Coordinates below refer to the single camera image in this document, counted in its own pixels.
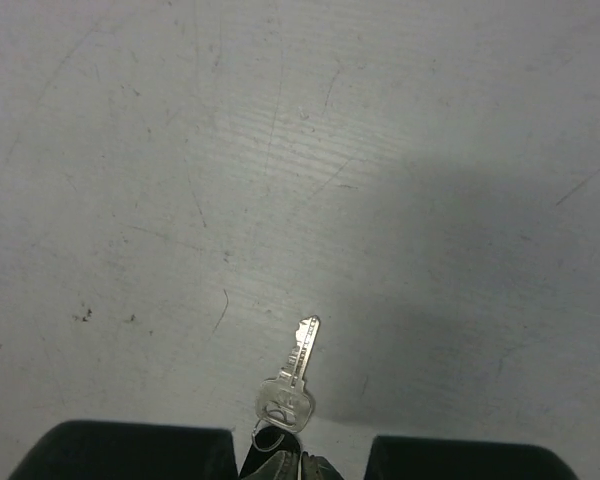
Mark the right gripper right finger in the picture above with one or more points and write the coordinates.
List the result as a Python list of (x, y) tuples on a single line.
[(395, 457)]

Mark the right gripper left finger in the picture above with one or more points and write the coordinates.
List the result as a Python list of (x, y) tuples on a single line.
[(82, 449)]

